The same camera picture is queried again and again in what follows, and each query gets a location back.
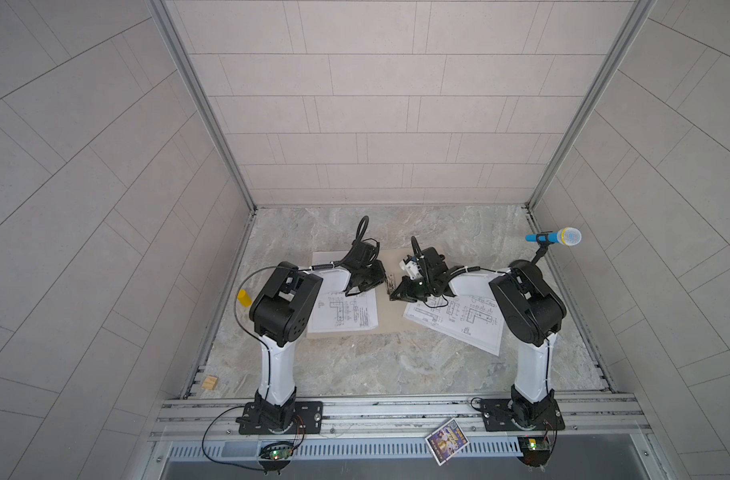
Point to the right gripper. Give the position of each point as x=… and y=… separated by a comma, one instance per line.
x=404, y=287

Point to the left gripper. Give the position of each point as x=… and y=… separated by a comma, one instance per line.
x=379, y=275

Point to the metal folder clip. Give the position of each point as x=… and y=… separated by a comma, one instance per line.
x=391, y=283

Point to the drawing paper sheet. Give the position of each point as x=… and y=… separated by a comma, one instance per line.
x=470, y=315
x=335, y=313

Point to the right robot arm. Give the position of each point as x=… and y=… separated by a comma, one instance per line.
x=531, y=310

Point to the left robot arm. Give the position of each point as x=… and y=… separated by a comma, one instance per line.
x=284, y=307

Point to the yellow cylinder block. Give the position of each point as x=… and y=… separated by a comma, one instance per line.
x=244, y=299

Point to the blue yellow microphone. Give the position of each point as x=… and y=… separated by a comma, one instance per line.
x=568, y=236

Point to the colourful card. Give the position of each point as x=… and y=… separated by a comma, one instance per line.
x=446, y=441

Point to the small wooden block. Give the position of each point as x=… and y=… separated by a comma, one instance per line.
x=209, y=383

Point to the right circuit board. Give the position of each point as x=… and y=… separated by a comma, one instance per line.
x=536, y=451

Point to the left green circuit board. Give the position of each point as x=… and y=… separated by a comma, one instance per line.
x=277, y=451

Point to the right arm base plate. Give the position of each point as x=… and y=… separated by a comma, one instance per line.
x=515, y=415

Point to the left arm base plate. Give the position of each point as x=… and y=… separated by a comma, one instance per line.
x=262, y=418

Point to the aluminium rail frame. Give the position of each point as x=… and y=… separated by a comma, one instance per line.
x=370, y=417

